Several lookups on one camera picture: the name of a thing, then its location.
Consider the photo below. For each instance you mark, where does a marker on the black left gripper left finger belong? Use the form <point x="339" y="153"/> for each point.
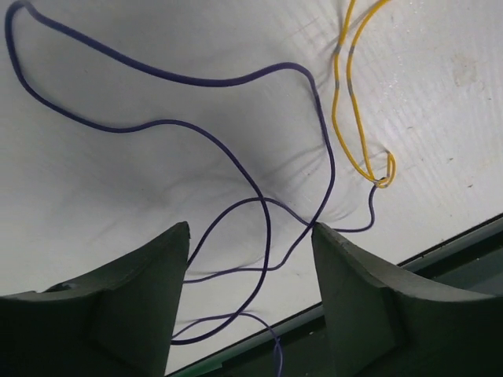
<point x="116" y="320"/>

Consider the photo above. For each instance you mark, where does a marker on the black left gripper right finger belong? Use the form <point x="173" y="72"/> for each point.
<point x="383" y="320"/>

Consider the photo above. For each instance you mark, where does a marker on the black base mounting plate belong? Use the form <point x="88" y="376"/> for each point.
<point x="297" y="315"/>

